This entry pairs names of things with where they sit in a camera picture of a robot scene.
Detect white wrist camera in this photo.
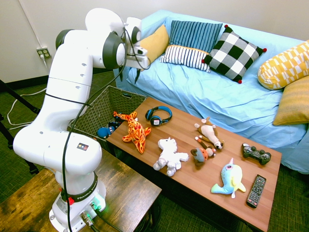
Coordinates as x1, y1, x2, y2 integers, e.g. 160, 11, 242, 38
131, 47, 148, 57

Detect black white checkered pillow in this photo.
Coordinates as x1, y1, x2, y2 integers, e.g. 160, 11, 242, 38
202, 24, 267, 85

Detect rustic dark wood table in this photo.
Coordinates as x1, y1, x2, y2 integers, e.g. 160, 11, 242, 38
0, 149, 162, 232

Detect reddish wood coffee table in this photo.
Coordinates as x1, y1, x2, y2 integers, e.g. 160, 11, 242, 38
106, 96, 282, 232

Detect white cable from outlet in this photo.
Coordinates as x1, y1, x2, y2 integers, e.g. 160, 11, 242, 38
6, 55, 49, 131

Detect woven grey wicker basket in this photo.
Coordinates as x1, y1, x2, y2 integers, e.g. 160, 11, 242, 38
69, 85, 148, 145

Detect black tripod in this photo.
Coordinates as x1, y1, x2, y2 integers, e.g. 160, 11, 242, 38
0, 78, 42, 174

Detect yellow white patterned bolster pillow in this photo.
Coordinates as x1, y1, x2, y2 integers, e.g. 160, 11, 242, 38
257, 40, 309, 90

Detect navy white striped pillow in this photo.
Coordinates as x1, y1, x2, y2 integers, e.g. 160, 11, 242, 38
159, 44, 211, 73

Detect white wall conduit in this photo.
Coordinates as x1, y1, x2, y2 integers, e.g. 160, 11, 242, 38
18, 0, 43, 49

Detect teal striped pillow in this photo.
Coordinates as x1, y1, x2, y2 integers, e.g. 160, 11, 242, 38
169, 20, 223, 53

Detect brown white ferret plush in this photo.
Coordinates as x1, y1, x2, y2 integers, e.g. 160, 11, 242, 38
194, 116, 225, 150

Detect blue star shield plush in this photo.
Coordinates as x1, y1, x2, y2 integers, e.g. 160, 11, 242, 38
97, 126, 115, 139

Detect black remote control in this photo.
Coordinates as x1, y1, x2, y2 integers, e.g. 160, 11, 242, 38
246, 174, 267, 208

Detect mustard ribbed pillow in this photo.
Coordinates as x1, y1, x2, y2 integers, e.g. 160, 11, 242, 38
272, 76, 309, 126

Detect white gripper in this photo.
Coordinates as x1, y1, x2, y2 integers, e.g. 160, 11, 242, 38
119, 53, 151, 84

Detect brown monkey plush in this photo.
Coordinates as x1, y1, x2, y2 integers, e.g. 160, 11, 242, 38
190, 136, 217, 170

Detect black game controller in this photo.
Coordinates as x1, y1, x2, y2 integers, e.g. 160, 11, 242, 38
242, 143, 272, 166

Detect plain yellow pillow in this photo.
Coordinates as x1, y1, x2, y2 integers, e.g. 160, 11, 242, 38
139, 24, 169, 65

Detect wall power outlet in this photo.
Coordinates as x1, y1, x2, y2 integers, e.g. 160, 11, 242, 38
36, 47, 52, 59

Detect blue narwhal plush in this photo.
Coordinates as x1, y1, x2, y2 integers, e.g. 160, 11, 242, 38
211, 157, 247, 199

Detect robot base power cable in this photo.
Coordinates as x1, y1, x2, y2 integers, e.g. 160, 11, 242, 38
90, 204, 132, 232

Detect orange flame pattern plush whale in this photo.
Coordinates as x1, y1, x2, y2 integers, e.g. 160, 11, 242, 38
112, 111, 152, 155

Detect sofa with light blue cover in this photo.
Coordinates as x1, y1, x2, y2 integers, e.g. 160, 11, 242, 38
113, 9, 309, 174

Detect blue black headphones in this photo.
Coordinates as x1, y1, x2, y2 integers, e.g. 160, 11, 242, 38
144, 105, 173, 127

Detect white unicorn plush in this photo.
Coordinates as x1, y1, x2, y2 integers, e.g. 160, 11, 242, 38
153, 137, 190, 177

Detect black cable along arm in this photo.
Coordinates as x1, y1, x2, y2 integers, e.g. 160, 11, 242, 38
61, 26, 136, 232

